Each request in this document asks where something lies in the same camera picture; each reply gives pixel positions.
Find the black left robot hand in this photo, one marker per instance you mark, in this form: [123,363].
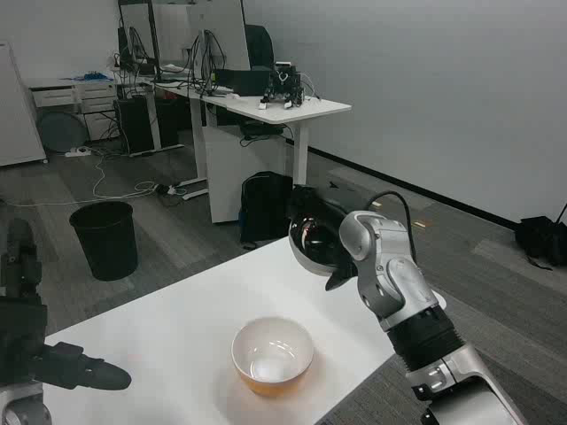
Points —
[22,336]

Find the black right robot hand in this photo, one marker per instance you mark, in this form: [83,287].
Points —
[328,199]

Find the shiny metal bowl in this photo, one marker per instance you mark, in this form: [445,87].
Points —
[312,248]

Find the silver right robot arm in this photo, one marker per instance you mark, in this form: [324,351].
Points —
[398,283]

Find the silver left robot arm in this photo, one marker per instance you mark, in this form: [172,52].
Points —
[20,407]

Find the orange bowl white inside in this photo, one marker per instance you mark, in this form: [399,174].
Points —
[272,354]

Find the black backpack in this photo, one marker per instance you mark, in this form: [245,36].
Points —
[266,208]

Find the white standing desk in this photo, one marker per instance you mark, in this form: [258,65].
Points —
[283,110]

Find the small black robot device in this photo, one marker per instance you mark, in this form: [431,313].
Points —
[283,86]

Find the black trash bin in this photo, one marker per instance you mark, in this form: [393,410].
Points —
[106,243]

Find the black box on desk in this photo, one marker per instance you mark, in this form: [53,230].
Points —
[243,82]

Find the black office chair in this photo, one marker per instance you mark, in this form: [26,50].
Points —
[260,44]

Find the white power strip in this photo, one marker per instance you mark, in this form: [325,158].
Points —
[77,152]

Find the white-backed computer monitor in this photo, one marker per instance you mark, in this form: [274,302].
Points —
[221,35]

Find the black computer tower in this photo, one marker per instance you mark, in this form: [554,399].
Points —
[135,124]

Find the grey round disc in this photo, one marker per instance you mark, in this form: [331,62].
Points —
[62,132]

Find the black folded umbrella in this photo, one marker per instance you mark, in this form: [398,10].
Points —
[542,239]

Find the white tall cabinet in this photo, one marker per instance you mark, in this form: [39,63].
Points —
[17,110]

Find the white drawer cabinet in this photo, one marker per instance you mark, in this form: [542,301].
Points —
[88,102]

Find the dark-framed computer monitor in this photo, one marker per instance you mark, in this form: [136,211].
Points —
[138,31]

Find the blue items pile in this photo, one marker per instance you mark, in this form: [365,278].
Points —
[93,76]

